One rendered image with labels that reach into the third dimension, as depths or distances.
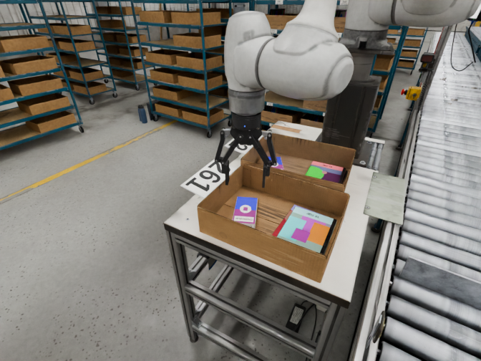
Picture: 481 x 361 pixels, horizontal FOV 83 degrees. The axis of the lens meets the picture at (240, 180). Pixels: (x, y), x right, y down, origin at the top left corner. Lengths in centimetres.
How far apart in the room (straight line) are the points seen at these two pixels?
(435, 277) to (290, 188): 46
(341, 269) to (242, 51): 59
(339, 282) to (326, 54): 54
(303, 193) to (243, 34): 54
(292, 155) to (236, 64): 70
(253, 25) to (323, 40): 16
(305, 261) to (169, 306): 104
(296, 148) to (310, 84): 73
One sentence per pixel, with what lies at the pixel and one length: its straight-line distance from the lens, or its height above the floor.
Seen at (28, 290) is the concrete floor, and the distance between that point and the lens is 201.
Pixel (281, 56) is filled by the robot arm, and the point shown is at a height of 126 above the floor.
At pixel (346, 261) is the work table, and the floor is 75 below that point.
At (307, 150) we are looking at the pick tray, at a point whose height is 80.
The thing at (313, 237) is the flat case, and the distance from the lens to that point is 82.
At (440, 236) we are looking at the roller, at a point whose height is 74.
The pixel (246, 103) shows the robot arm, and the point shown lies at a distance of 65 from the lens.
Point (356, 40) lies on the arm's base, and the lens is 119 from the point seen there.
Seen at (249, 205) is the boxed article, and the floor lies 79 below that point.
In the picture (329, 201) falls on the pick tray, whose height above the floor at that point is 80.
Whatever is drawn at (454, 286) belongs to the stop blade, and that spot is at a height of 77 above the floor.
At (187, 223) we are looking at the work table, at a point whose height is 75.
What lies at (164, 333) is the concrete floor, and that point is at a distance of 155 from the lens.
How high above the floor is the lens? 135
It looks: 34 degrees down
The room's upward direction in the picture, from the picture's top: straight up
